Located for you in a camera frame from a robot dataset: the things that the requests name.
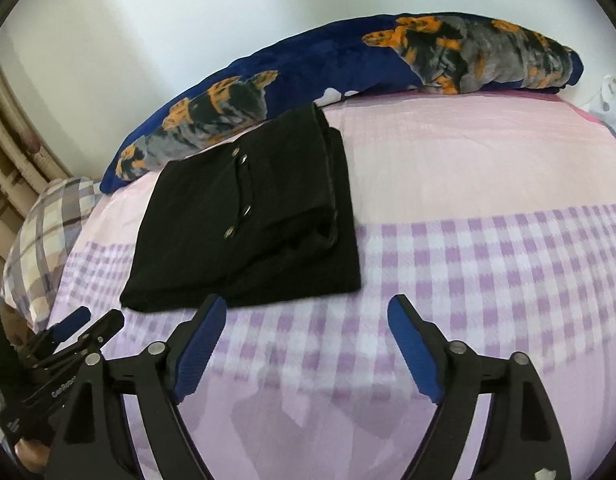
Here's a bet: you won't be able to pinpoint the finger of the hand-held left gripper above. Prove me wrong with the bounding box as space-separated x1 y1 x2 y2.
50 308 126 358
34 306 93 347

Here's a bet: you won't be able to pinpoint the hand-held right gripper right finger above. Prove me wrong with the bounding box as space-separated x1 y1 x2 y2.
387 294 573 480

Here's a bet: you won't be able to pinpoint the pink purple checked bed sheet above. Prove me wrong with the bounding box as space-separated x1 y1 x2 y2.
47 87 616 480

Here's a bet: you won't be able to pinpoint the black pants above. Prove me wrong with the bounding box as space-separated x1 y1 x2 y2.
119 101 363 313

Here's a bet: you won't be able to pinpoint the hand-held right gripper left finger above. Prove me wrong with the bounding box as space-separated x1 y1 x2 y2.
44 294 228 480

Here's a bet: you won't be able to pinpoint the plaid pillow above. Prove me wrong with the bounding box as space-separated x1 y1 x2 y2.
0 176 105 322

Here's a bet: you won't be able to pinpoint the white dotted quilt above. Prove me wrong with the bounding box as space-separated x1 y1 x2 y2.
585 74 616 153

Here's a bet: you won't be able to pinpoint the beige rattan headboard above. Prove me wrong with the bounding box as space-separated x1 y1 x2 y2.
0 42 73 273

